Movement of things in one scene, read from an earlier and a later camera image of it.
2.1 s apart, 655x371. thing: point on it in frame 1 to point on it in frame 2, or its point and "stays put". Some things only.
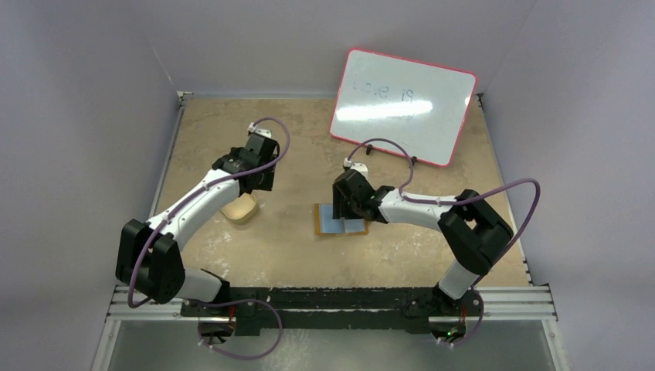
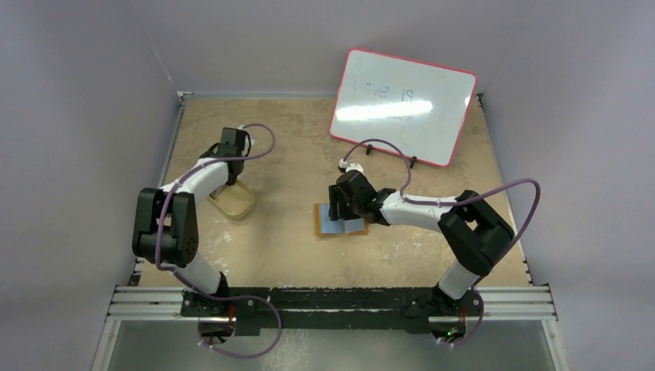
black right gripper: [341, 199] stays put
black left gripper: [266, 184] to [232, 182]
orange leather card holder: [325, 225] stays put
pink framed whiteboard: [424, 107] stays put
